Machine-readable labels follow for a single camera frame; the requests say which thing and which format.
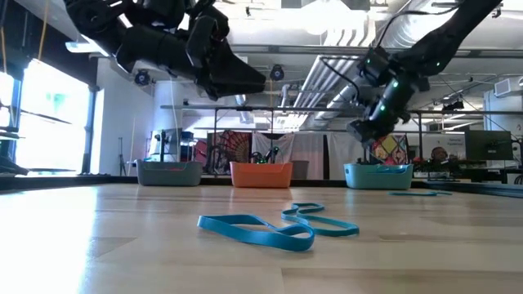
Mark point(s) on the teal plastic basket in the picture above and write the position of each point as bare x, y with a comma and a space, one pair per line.
380, 181

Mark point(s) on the colourful geometric cloth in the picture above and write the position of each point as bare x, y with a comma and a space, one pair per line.
392, 149

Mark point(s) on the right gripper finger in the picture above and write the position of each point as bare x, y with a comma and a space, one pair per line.
363, 130

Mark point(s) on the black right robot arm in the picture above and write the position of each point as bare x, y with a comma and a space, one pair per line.
445, 36

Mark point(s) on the orange plastic basket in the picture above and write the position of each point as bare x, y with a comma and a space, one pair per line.
261, 175

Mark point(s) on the silver ventilation duct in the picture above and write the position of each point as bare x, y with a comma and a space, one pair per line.
327, 77

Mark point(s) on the light blue rubber band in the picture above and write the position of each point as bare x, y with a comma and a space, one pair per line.
245, 239

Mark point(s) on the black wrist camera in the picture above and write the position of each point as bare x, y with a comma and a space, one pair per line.
376, 65
202, 41

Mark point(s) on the person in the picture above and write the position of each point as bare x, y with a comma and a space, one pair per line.
439, 153

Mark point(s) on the black computer monitor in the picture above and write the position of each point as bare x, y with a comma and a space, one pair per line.
488, 145

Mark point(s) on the black metal rack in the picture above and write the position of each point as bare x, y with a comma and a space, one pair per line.
286, 109

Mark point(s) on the grey bin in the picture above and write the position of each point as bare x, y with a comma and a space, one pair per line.
300, 170

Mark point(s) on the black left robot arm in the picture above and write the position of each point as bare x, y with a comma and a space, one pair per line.
102, 16

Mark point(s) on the grey plastic basket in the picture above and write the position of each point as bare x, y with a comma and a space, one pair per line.
169, 177

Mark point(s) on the teal rubber band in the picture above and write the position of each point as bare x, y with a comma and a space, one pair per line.
412, 194
327, 222

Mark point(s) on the dark red patterned cloth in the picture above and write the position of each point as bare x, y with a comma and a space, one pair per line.
235, 147

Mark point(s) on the white hanging cloth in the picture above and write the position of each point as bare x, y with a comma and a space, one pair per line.
282, 141
343, 155
310, 147

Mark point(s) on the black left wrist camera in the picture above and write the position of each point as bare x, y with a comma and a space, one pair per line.
202, 41

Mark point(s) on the grey metal crossbeam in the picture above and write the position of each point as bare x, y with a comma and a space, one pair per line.
306, 50

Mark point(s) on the background monitor on stand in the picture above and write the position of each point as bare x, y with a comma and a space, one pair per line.
169, 141

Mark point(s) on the black background robot arm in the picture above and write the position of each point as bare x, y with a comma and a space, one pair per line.
360, 161
265, 157

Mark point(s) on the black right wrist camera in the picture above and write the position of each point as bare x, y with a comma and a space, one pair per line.
376, 65

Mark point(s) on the red rubber band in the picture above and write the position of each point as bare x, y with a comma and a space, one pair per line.
177, 168

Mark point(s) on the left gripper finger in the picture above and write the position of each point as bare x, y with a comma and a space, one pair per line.
229, 90
237, 73

